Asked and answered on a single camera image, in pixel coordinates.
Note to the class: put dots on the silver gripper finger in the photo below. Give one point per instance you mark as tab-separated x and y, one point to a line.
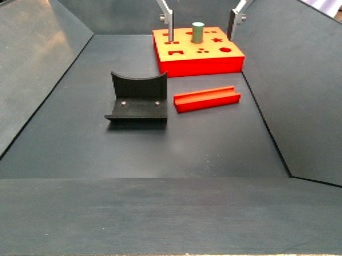
167	17
237	15

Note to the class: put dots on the red shape-sorter block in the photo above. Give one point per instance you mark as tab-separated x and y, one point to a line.
182	58

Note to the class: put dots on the green cylinder peg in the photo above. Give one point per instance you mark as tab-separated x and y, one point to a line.
198	26

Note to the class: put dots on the red arch bar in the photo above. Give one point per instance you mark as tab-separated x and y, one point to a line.
206	98

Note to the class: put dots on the black curved fixture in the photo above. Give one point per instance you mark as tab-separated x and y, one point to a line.
140	98

